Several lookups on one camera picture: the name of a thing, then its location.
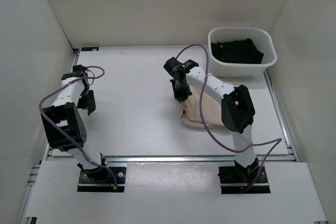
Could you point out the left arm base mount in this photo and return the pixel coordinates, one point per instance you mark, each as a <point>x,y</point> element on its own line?
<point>110,179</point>

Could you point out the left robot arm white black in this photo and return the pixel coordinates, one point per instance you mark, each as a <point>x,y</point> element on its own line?
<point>64,127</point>

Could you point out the black corner bracket label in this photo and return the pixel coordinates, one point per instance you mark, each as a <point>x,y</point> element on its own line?
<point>89,48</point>

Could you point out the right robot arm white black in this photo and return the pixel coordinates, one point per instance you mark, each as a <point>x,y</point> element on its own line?
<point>237,109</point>

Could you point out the beige trousers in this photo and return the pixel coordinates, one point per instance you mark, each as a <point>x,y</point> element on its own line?
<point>190,115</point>

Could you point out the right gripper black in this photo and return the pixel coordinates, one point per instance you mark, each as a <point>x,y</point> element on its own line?
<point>180,97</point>

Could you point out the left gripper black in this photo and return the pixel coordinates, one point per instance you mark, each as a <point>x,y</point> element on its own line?
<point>89,104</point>

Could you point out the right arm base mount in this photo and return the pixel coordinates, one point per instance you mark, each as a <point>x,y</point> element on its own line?
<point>233,182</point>

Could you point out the black trousers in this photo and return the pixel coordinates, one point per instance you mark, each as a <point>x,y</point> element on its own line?
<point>237,51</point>

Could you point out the white plastic basket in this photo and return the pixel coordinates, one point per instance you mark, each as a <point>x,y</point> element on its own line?
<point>259,37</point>

